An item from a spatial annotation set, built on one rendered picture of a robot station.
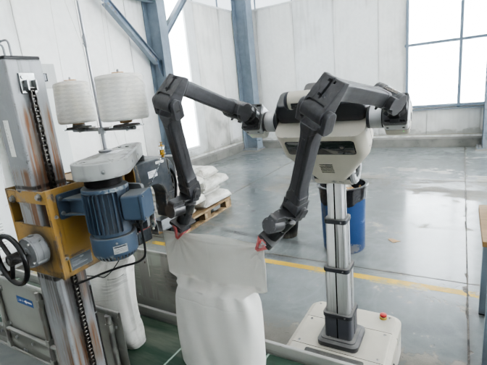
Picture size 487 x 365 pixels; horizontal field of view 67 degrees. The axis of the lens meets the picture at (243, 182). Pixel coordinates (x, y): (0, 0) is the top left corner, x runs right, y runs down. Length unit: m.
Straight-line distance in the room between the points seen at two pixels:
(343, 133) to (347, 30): 8.01
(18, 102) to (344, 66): 8.53
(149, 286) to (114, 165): 1.30
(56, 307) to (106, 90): 0.79
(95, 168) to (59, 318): 0.62
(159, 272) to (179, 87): 1.29
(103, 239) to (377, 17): 8.59
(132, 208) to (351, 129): 0.87
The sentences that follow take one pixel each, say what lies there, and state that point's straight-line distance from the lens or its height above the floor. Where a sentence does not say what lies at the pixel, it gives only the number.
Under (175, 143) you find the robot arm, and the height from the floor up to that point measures 1.43.
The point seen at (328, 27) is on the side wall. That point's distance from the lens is 9.60.
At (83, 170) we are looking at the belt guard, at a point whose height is 1.40.
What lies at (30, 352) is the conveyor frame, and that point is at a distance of 2.56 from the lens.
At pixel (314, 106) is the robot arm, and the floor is 1.53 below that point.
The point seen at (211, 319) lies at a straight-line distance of 1.59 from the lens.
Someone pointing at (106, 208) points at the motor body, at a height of 1.27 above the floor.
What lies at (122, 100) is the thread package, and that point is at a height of 1.60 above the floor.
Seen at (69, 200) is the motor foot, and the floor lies 1.29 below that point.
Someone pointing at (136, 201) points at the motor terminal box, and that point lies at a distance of 1.22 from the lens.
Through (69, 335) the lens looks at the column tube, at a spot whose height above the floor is 0.79.
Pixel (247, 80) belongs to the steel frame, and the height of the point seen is 1.87.
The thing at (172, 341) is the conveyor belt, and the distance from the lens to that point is 2.10.
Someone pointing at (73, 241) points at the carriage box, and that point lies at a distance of 1.42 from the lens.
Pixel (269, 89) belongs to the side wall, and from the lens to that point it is 10.12.
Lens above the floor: 1.59
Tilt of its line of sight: 14 degrees down
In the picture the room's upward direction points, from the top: 6 degrees counter-clockwise
